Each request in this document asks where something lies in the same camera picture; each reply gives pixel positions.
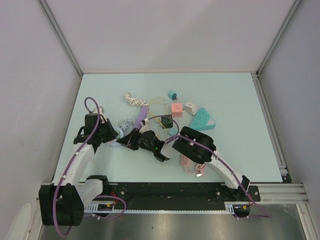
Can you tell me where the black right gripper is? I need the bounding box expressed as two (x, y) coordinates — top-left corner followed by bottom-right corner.
(118, 127), (155, 153)

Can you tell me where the blue round socket base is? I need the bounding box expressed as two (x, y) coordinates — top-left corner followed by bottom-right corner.
(109, 127), (125, 147)

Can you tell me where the purple socket block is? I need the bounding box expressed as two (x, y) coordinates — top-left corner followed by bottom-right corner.
(133, 106), (148, 129)

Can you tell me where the dark green charger block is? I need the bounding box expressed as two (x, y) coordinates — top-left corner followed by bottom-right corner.
(160, 114), (173, 129)

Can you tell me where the pink cube socket adapter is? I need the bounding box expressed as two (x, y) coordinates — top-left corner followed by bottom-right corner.
(171, 102), (184, 118)

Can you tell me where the pink power strip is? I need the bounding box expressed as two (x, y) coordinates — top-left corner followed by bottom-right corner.
(180, 155), (191, 168)

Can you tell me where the white plug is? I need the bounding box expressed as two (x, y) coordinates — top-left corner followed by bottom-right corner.
(184, 102), (198, 116)

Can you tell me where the teal power strip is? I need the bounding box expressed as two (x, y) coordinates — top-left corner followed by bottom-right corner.
(189, 107), (216, 131)

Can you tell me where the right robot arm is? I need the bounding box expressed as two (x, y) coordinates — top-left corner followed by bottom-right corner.
(117, 126), (250, 201)

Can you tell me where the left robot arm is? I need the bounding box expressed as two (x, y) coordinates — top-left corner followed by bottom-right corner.
(38, 113), (118, 226)

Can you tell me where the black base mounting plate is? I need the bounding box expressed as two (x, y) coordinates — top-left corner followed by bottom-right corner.
(102, 182), (261, 202)

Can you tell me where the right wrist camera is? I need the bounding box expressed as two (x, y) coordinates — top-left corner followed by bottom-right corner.
(139, 120), (151, 134)

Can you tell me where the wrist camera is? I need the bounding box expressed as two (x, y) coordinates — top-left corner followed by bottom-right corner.
(93, 106), (105, 115)
(139, 120), (151, 134)

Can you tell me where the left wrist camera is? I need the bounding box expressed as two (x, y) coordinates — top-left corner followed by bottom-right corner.
(93, 106), (105, 115)

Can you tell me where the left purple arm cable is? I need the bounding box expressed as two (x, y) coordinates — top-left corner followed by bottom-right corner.
(53, 96), (127, 238)

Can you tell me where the white coiled cable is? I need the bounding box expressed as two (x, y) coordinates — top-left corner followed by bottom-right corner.
(123, 91), (150, 108)

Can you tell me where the thin yellow cable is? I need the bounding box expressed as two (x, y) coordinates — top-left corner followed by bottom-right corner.
(147, 97), (173, 133)

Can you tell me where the pink coiled power cord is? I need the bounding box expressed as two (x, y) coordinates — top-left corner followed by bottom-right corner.
(184, 162), (207, 179)

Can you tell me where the blue cable duct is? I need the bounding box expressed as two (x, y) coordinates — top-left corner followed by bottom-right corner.
(84, 200), (252, 215)

